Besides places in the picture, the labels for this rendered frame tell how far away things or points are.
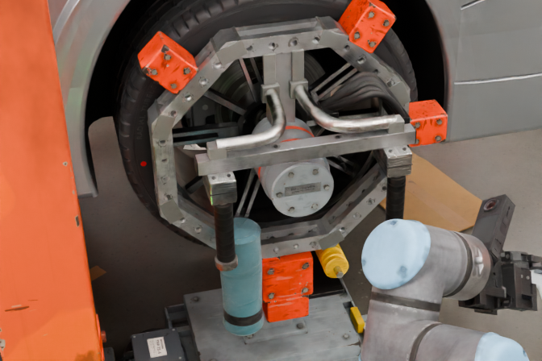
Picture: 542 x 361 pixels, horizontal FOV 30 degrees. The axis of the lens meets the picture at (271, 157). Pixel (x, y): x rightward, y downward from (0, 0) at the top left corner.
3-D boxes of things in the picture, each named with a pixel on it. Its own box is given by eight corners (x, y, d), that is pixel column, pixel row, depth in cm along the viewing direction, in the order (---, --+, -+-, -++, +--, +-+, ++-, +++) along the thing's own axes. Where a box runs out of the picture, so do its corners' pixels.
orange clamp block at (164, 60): (193, 54, 202) (159, 28, 197) (200, 72, 195) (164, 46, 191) (170, 79, 203) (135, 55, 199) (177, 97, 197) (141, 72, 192)
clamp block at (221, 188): (227, 176, 194) (227, 153, 191) (237, 202, 187) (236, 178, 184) (202, 180, 193) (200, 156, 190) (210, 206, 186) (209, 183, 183)
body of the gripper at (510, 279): (496, 316, 147) (445, 307, 139) (494, 258, 150) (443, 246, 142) (542, 311, 142) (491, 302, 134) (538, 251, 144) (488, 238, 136)
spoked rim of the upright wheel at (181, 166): (395, 46, 240) (223, -60, 216) (431, 91, 221) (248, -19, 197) (274, 203, 256) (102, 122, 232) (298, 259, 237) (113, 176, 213)
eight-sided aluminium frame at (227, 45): (393, 221, 235) (404, 5, 206) (402, 237, 230) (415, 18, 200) (160, 259, 225) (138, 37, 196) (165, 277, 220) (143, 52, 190)
